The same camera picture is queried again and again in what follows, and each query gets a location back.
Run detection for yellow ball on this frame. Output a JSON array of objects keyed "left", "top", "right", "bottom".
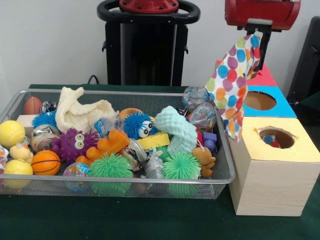
[
  {"left": 4, "top": 159, "right": 34, "bottom": 190},
  {"left": 0, "top": 120, "right": 26, "bottom": 148}
]

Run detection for dark green table cloth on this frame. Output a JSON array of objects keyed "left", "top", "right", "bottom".
[{"left": 0, "top": 84, "right": 320, "bottom": 240}]

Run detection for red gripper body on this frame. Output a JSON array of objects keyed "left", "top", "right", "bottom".
[{"left": 224, "top": 0, "right": 302, "bottom": 32}]

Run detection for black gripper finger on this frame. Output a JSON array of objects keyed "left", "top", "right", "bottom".
[{"left": 259, "top": 30, "right": 271, "bottom": 72}]

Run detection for cream knitted cloth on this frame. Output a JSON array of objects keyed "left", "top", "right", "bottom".
[{"left": 55, "top": 86, "right": 117, "bottom": 135}]

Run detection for mint green foam cloth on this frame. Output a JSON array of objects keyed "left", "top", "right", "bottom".
[{"left": 155, "top": 105, "right": 198, "bottom": 156}]

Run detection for green spiky ball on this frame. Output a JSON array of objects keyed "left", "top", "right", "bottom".
[
  {"left": 88, "top": 153, "right": 134, "bottom": 197},
  {"left": 162, "top": 152, "right": 202, "bottom": 197}
]

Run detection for orange toy basketball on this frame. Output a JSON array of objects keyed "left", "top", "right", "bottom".
[{"left": 31, "top": 150, "right": 62, "bottom": 176}]

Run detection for wooden box with three holes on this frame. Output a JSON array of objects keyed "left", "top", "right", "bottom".
[{"left": 227, "top": 64, "right": 320, "bottom": 217}]

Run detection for white cloth with big dots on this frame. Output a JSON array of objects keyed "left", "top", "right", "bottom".
[{"left": 204, "top": 32, "right": 264, "bottom": 143}]

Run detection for colourful polka dot cloth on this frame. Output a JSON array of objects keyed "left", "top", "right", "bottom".
[{"left": 261, "top": 134, "right": 282, "bottom": 149}]

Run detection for wire mesh bin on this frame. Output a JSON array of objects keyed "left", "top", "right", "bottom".
[{"left": 0, "top": 89, "right": 237, "bottom": 200}]

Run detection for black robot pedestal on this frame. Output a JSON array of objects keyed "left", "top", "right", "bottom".
[{"left": 97, "top": 0, "right": 201, "bottom": 87}]

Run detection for blue spiky ball with eyes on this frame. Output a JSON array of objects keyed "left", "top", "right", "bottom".
[{"left": 123, "top": 111, "right": 157, "bottom": 141}]

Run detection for orange plastic toy block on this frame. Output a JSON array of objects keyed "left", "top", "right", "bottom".
[{"left": 75, "top": 129, "right": 131, "bottom": 167}]

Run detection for black monitor panel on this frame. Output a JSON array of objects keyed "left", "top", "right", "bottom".
[{"left": 287, "top": 16, "right": 320, "bottom": 103}]

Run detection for purple furry monster toy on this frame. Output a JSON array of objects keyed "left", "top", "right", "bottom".
[{"left": 52, "top": 128, "right": 99, "bottom": 165}]

